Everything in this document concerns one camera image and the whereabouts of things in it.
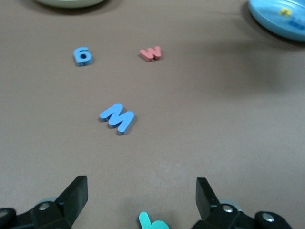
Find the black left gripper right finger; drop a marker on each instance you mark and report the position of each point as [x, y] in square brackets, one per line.
[226, 217]

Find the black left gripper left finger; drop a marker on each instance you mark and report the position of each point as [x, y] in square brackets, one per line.
[47, 214]

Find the teal foam letter R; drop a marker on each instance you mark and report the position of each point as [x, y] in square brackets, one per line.
[145, 221]

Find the blue foam letter M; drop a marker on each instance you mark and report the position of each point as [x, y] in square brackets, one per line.
[126, 121]

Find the blue foam letter g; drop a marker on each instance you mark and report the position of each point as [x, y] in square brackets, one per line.
[76, 56]

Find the blue foam letter e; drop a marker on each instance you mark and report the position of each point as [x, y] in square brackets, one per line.
[296, 23]

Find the yellow foam letter u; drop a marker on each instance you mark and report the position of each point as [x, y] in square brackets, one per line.
[285, 10]

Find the brown table cover sheet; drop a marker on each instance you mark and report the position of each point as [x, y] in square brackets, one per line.
[190, 119]

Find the red foam letter w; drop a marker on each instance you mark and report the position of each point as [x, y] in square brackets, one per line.
[144, 54]

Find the blue plate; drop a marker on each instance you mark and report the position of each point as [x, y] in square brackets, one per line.
[267, 14]

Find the beige plate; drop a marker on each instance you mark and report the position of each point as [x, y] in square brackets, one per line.
[71, 3]

